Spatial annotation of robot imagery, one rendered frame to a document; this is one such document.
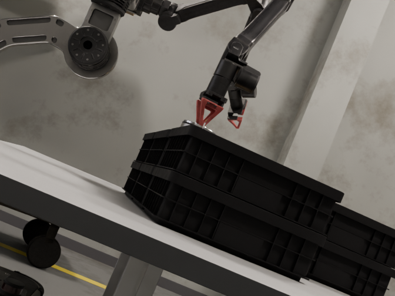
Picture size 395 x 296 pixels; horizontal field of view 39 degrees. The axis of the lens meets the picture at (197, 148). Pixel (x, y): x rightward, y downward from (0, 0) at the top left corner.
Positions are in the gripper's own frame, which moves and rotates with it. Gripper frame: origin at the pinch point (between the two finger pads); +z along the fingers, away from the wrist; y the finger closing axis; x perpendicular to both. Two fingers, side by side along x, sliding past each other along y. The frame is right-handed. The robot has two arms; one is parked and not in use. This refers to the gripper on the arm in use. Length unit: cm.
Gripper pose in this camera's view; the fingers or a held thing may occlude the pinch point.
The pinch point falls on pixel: (200, 124)
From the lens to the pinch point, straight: 162.9
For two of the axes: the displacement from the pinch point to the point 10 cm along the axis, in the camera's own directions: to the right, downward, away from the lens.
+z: -4.2, 9.0, -0.7
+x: -8.9, -4.3, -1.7
